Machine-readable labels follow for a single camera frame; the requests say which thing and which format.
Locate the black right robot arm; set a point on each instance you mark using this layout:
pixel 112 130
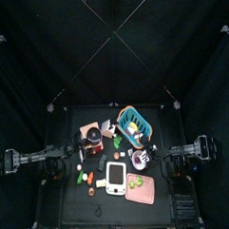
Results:
pixel 185 149

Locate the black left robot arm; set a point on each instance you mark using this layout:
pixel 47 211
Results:
pixel 33 156

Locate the beige toy egg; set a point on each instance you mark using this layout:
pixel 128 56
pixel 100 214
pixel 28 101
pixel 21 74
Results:
pixel 79 167

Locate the brown hollow egg shell half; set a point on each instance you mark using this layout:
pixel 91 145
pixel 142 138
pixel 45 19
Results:
pixel 116 155

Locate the white toy egg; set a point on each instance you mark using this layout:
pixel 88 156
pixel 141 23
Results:
pixel 84 177

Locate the beige egg shell half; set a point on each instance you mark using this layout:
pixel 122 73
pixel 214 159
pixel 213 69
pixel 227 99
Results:
pixel 91 192

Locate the purple toy food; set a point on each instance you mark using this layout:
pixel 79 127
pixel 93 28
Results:
pixel 137 160

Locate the white round bowl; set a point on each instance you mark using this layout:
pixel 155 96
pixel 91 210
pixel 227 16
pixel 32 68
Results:
pixel 136 165

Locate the white slim toy utensil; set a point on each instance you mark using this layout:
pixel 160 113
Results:
pixel 81 156

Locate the black toy pot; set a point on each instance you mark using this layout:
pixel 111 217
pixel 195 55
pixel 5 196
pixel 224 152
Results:
pixel 93 136

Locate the white black toy item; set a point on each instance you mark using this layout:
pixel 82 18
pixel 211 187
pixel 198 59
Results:
pixel 138 136

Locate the green toy vegetable slice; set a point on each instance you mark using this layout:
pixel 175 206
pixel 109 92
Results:
pixel 139 180
pixel 132 184

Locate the small white cube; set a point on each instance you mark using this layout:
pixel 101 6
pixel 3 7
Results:
pixel 122 154

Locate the teal plastic basket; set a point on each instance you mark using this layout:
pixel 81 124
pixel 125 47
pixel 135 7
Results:
pixel 144 124

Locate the yellow toy food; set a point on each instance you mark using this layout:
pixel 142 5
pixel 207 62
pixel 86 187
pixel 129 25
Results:
pixel 133 127

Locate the green toy leaf bundle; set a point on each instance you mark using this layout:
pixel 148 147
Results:
pixel 117 141

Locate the dark green sliced block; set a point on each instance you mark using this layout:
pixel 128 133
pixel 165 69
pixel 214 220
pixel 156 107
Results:
pixel 102 162

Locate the white toy induction stove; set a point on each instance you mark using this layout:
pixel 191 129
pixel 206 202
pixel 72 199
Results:
pixel 115 175

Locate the beige box corner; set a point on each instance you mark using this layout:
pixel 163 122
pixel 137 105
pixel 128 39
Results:
pixel 107 127

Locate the pink cutting board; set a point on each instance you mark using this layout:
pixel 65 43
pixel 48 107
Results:
pixel 141 194

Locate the green toy cucumber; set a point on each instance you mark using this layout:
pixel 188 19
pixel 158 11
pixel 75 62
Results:
pixel 80 177

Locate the orange toy carrot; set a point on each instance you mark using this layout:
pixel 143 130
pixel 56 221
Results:
pixel 90 178

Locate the yellow toy butter block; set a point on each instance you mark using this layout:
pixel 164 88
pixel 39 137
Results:
pixel 101 183

